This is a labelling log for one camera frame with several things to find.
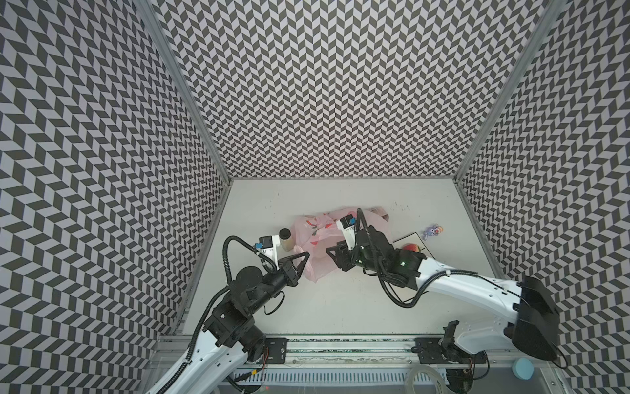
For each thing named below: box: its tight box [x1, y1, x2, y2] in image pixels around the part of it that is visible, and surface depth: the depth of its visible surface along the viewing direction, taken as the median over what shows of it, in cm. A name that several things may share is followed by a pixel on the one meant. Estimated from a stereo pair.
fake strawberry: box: [401, 242, 421, 252], surface depth 93 cm
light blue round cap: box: [511, 357, 535, 381], surface depth 70 cm
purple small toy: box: [422, 223, 444, 241], surface depth 98 cm
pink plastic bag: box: [291, 206, 392, 284], surface depth 82 cm
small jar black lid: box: [278, 227, 294, 252], surface depth 90 cm
